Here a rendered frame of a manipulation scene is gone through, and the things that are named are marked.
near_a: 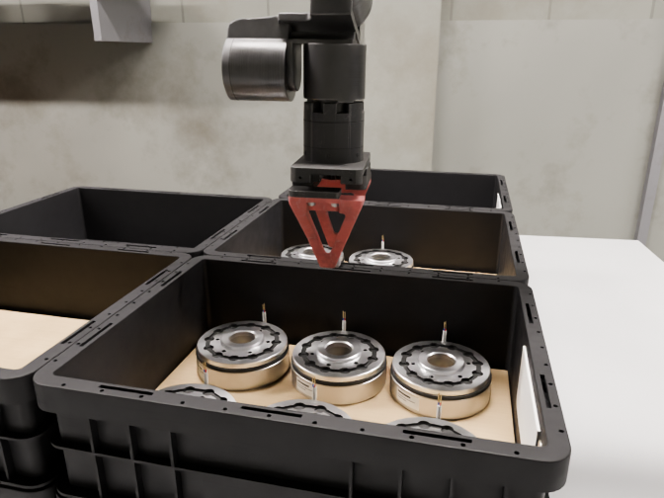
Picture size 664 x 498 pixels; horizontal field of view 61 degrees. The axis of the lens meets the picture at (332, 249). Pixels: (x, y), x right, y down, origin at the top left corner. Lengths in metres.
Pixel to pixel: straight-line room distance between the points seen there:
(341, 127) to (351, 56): 0.06
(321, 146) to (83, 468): 0.34
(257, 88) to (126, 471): 0.34
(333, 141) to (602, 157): 2.32
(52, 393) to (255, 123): 2.34
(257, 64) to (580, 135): 2.30
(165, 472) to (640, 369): 0.76
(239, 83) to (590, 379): 0.68
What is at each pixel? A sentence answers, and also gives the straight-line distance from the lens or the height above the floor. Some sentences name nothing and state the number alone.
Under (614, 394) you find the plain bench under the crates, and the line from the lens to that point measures 0.94.
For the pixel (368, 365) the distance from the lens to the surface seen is 0.60.
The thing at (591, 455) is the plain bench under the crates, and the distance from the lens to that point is 0.80.
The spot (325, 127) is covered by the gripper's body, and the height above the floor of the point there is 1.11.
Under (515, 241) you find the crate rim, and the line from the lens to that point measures 0.79.
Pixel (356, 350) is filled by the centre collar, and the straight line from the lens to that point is 0.61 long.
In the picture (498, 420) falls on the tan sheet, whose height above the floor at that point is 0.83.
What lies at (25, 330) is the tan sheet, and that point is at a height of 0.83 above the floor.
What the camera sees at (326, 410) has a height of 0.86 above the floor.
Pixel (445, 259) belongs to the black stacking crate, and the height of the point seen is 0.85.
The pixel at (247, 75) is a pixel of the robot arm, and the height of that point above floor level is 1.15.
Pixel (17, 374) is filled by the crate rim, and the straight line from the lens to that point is 0.51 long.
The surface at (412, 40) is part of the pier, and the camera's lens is 2.44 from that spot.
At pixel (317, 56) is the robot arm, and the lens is 0.51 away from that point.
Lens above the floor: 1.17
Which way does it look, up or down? 19 degrees down
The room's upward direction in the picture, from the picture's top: straight up
